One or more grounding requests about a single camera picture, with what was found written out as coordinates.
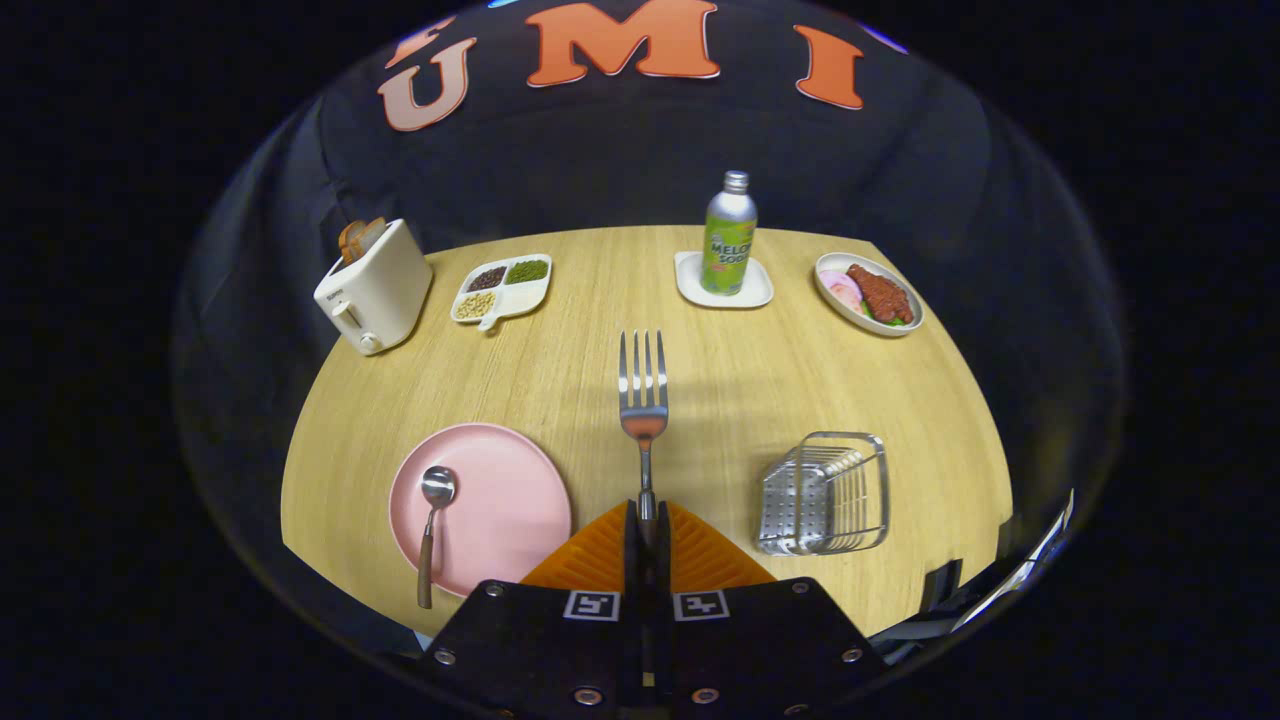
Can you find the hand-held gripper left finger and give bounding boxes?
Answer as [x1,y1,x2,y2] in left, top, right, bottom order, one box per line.
[415,500,647,717]

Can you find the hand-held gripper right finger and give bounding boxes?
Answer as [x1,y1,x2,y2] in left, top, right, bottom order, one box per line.
[650,500,889,717]

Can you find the metal spoon with wooden handle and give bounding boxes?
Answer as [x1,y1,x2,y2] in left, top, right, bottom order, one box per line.
[416,465,459,610]

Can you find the metal fork with wooden handle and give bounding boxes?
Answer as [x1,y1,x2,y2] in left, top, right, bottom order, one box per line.
[617,330,671,546]

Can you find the pink round plate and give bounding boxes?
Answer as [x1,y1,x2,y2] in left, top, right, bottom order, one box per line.
[388,423,573,599]

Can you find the white oval plate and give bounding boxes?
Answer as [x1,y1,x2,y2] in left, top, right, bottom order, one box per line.
[813,252,925,338]

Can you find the white divided dish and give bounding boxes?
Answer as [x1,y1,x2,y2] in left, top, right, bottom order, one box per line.
[450,254,553,333]

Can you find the white square coaster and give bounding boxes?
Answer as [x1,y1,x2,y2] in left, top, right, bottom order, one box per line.
[674,250,775,310]

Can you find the pink ham slices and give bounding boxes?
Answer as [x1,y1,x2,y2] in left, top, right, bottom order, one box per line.
[819,269,864,314]

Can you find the red meat slab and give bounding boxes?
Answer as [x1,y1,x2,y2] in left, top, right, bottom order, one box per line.
[846,263,916,325]

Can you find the white toaster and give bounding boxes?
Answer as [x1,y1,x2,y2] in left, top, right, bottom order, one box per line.
[313,218,434,357]

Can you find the green soda bottle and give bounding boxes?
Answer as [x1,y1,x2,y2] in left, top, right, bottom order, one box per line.
[700,170,758,297]

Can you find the brown bread slices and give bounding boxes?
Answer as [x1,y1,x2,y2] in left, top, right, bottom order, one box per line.
[338,217,388,266]

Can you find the metal wire cutlery rack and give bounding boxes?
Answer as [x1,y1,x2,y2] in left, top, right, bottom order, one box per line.
[757,431,891,557]

